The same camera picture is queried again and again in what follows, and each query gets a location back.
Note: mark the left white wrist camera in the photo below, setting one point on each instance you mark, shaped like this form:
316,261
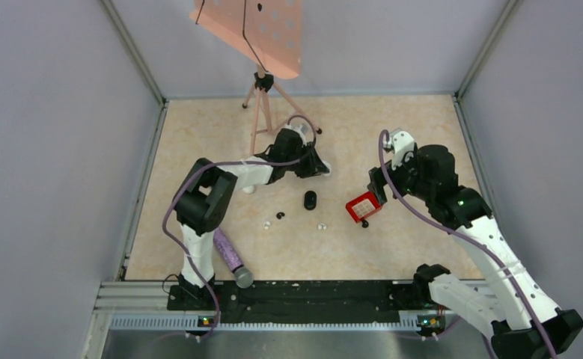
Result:
303,130

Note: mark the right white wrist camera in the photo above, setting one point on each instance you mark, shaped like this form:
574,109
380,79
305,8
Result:
401,143

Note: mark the red plastic block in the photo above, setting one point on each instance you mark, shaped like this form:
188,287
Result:
363,206

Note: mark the purple glitter microphone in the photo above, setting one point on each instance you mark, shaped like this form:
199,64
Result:
243,277

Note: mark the pink music stand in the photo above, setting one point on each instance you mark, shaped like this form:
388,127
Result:
269,33

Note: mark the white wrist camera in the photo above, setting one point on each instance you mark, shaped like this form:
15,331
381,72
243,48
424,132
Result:
303,130
401,143

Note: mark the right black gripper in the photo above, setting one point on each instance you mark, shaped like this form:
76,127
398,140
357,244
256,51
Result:
410,159

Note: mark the white earbud charging case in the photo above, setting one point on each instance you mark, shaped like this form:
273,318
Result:
326,169

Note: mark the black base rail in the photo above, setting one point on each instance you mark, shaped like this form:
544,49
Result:
332,303

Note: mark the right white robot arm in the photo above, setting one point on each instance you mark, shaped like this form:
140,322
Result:
520,320

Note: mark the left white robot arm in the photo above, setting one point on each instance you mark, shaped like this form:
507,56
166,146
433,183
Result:
202,201

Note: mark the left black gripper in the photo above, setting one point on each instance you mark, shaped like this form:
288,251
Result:
313,166

